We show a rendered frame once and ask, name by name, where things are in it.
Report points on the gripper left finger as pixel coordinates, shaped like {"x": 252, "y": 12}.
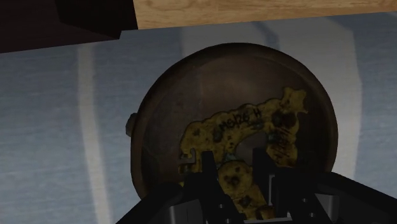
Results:
{"x": 208, "y": 186}

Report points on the brown round bowl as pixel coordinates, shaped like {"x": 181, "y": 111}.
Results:
{"x": 201, "y": 86}

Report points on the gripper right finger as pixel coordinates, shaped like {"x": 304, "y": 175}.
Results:
{"x": 294, "y": 189}

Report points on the yellow spotted flat figure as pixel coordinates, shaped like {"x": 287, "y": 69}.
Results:
{"x": 235, "y": 124}

